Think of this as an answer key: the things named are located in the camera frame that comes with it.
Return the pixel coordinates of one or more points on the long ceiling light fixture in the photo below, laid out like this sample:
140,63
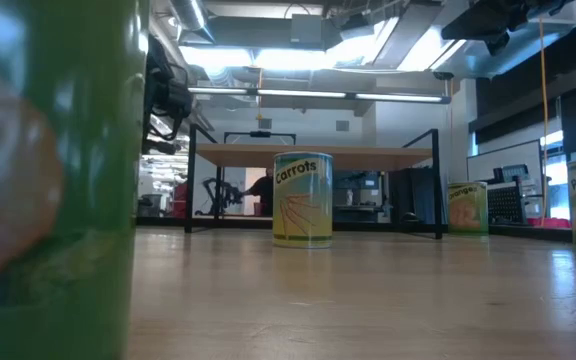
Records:
298,93

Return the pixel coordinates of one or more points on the black workbench with equipment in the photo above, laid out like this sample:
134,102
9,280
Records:
363,212

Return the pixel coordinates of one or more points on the black background camera gantry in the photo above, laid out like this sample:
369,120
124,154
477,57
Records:
260,134

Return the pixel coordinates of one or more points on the black cabinet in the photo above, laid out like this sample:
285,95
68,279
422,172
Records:
413,195

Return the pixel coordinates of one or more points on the wooden shelf black frame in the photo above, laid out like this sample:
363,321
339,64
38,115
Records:
368,157

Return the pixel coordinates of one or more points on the black background robot arm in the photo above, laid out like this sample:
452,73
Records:
223,192

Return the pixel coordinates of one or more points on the grey wall vent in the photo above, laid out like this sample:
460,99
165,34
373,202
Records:
264,123
342,125

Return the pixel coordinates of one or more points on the green can orange fruit picture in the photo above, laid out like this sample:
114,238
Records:
68,200

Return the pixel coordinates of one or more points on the grey ceiling box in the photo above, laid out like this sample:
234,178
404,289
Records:
308,30

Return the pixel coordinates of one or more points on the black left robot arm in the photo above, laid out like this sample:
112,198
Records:
165,95

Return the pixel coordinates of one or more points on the person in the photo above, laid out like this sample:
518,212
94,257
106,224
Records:
264,192

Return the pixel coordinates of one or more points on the grey bin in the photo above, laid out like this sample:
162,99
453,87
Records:
150,206

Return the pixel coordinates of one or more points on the white bottle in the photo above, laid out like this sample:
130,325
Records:
349,196

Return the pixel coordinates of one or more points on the green oranges can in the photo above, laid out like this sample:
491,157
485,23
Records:
468,210

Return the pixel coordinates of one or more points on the yellow carrots can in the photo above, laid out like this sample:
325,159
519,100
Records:
303,200

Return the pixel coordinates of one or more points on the black table edge rail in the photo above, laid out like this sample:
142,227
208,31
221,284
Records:
518,231

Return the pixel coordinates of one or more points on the black perforated rack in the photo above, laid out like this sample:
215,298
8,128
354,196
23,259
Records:
505,205

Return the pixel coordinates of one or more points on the red bin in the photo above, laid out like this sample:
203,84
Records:
550,222

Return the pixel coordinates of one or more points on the white partition panel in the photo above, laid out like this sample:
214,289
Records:
498,157

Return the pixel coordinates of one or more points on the silver ventilation duct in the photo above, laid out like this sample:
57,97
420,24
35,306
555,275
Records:
190,17

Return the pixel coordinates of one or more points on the red cabinet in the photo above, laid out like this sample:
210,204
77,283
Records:
179,200

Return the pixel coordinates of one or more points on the dark monitor on rack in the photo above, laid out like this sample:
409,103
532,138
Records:
513,172

